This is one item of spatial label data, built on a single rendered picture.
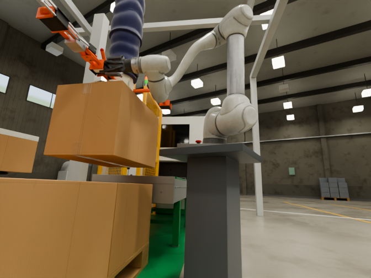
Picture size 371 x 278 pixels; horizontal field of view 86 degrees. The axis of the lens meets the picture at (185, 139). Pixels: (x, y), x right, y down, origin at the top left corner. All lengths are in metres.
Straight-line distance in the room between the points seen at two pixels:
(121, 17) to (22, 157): 1.76
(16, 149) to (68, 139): 1.50
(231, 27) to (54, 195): 1.19
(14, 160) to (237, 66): 2.28
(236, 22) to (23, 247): 1.33
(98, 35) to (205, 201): 2.89
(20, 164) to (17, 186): 2.08
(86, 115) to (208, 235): 0.90
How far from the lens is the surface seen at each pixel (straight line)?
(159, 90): 1.22
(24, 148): 2.69
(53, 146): 1.23
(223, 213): 1.13
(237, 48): 1.30
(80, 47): 1.17
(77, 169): 2.79
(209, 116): 1.28
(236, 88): 1.18
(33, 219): 0.65
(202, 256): 1.22
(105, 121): 1.09
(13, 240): 0.63
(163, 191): 1.63
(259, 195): 4.52
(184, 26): 3.95
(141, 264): 1.53
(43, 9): 1.08
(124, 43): 1.59
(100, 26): 3.55
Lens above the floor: 0.54
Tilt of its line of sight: 13 degrees up
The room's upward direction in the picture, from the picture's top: 2 degrees clockwise
